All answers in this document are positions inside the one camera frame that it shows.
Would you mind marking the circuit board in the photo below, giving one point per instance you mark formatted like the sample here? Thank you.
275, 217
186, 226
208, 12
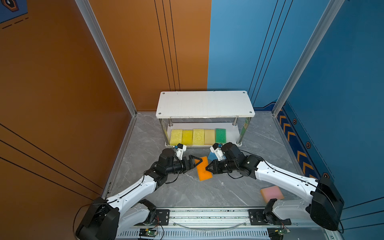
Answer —
147, 234
277, 234

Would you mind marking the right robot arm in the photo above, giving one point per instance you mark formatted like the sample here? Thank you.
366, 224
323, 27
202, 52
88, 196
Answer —
319, 200

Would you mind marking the left circuit board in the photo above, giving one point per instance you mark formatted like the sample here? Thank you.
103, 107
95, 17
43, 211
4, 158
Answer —
147, 234

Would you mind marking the aluminium front rail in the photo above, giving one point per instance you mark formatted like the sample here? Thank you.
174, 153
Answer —
225, 223

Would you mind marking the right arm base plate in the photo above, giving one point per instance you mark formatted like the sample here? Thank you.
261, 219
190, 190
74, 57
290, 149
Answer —
259, 218

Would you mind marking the aluminium corner post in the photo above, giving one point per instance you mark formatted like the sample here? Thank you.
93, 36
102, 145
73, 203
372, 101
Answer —
318, 34
101, 42

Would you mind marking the blue sponge left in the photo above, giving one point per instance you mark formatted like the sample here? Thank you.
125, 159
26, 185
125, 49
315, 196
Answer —
211, 156

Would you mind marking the green scrub sponge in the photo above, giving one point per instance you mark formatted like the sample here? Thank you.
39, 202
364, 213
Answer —
221, 136

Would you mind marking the left aluminium corner post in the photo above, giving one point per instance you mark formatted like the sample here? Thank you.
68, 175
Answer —
101, 42

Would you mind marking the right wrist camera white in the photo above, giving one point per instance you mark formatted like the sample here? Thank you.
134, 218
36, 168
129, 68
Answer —
216, 149

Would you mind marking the pink sponge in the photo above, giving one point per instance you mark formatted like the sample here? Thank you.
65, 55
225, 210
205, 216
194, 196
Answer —
273, 192

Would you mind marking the pale yellow sponge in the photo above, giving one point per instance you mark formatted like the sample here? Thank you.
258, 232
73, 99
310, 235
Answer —
209, 137

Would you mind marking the bright yellow foam sponge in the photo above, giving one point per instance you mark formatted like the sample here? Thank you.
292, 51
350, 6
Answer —
187, 137

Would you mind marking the right aluminium corner post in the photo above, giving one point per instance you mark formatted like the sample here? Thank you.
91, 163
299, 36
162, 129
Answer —
318, 34

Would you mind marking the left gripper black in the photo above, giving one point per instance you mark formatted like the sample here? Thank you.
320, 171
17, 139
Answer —
191, 165

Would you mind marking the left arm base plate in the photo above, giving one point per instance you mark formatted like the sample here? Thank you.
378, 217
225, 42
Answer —
158, 216

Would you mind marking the white two-tier shelf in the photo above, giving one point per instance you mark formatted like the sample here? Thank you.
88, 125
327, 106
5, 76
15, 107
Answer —
188, 110

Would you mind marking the yellow porous sponge large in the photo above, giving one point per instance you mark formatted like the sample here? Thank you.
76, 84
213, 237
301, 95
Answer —
176, 137

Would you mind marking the right circuit board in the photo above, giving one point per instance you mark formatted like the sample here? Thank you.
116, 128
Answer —
277, 234

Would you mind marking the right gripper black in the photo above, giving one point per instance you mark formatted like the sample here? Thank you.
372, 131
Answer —
215, 169

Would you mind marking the orange sponge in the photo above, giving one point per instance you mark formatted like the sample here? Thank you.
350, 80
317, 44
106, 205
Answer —
201, 169

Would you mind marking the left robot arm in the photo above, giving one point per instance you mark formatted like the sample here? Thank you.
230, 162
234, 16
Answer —
105, 217

